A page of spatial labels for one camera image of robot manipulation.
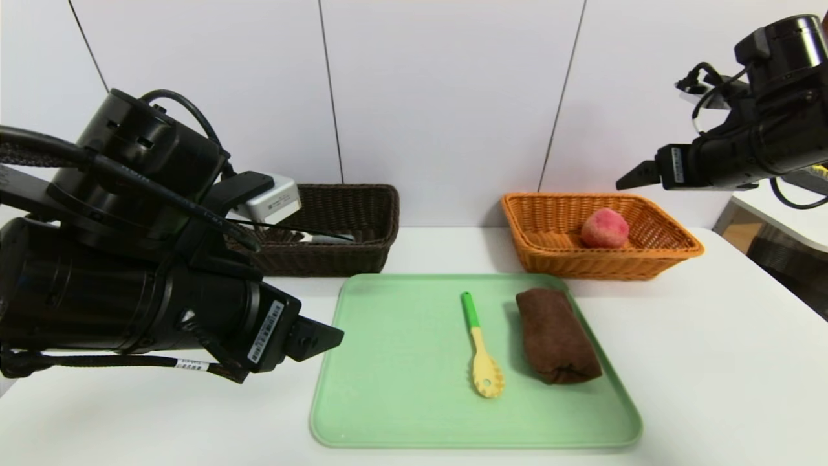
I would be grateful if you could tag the dark brown wicker basket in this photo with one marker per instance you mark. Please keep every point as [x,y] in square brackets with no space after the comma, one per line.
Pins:
[362,252]

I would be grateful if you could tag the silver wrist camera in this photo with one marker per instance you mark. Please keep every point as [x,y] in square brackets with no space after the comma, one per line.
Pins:
[275,200]
[698,94]

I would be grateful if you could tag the brown towel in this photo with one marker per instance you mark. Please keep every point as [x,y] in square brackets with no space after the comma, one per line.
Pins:
[556,336]

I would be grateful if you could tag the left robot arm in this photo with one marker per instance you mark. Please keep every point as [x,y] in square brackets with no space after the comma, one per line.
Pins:
[77,291]

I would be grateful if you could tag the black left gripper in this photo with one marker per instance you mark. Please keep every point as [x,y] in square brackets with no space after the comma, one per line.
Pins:
[270,332]

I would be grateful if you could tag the red peach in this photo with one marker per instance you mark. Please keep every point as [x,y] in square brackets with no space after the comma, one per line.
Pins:
[605,228]

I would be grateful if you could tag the light green plastic tray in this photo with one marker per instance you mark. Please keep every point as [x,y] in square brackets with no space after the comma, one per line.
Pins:
[401,388]

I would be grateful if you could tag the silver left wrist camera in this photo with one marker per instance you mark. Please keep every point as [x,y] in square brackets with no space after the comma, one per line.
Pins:
[275,200]

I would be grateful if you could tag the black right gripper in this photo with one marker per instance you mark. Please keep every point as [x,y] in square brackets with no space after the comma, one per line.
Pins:
[676,166]

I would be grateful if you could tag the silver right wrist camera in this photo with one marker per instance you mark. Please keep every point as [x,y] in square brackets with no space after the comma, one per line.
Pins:
[698,94]

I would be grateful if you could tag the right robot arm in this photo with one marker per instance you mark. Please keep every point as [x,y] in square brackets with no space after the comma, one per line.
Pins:
[789,58]

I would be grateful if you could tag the white side table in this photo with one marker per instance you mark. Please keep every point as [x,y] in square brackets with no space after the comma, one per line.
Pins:
[795,223]

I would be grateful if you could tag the orange wicker basket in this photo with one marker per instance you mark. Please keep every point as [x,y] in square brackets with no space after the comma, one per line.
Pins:
[582,265]

